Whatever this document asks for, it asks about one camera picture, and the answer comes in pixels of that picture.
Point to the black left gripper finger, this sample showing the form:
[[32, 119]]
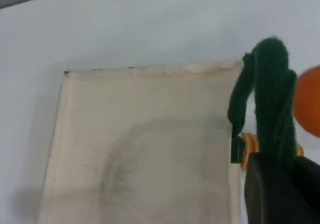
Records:
[[265, 199], [308, 196]]

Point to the orange fruit with stem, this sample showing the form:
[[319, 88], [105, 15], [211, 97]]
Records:
[[308, 101]]

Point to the orange striped bread loaf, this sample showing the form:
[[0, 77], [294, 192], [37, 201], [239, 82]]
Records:
[[250, 143]]

